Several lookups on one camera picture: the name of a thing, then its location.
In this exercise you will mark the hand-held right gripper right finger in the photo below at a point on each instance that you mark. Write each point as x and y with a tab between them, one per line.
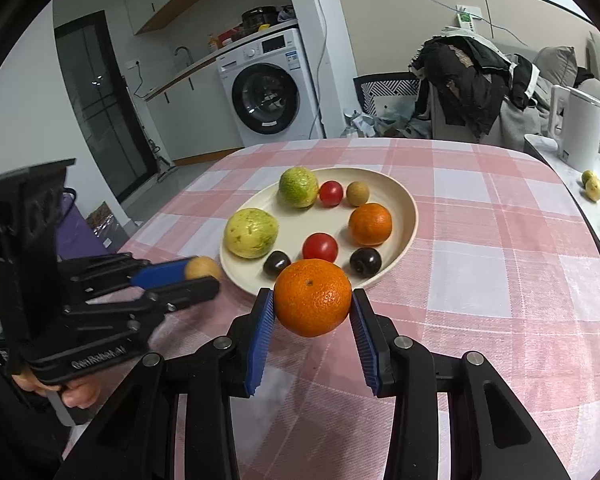
367	345

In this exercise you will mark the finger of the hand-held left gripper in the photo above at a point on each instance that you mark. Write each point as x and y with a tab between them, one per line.
190	290
160	272

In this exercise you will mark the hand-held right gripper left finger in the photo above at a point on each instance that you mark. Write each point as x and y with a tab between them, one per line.
261	340

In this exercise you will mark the brown longan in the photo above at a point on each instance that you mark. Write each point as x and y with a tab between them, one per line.
358	193
205	267

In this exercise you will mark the large orange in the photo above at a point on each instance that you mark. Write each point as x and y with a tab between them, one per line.
312	297

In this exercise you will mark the dark plum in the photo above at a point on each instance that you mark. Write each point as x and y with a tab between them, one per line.
276	264
365	261

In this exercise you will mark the yellow-green guava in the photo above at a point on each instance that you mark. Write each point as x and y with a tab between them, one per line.
251	233
298	187

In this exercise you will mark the small orange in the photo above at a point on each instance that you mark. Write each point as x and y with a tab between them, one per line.
370	224

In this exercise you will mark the cream round plate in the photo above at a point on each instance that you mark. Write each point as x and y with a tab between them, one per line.
330	220

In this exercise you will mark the red tomato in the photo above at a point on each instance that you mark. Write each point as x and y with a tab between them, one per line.
331	193
320	247

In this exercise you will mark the person's left hand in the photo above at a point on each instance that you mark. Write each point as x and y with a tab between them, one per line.
82	392

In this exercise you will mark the purple bag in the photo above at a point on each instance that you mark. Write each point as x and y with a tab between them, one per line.
77	240

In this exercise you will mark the clear plastic bag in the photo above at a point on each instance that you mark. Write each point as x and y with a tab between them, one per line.
101	225

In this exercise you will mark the floor mop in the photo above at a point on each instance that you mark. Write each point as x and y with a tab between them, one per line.
164	165

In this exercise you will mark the pink checkered tablecloth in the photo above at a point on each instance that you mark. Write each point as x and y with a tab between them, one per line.
480	310

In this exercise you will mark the white counter cabinet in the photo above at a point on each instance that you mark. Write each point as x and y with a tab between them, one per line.
200	120

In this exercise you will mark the dark glass door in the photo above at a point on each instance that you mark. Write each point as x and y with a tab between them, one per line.
100	110

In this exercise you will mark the kitchen faucet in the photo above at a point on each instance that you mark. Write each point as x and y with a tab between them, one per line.
189	55

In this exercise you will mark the white washing machine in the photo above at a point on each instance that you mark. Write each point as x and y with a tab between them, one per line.
280	55

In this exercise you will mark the small yellow fruit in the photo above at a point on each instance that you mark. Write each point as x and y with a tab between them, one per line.
594	190

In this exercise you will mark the black cooking pot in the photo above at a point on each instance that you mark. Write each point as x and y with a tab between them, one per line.
259	16

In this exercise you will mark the small green fruit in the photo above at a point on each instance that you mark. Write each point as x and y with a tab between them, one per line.
588	176

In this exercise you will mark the pile of dark clothes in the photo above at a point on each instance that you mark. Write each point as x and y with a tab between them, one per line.
470	80

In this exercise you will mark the white electric kettle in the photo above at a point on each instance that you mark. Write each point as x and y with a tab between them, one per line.
582	130

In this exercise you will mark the grey sofa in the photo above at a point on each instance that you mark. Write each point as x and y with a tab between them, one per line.
555	65

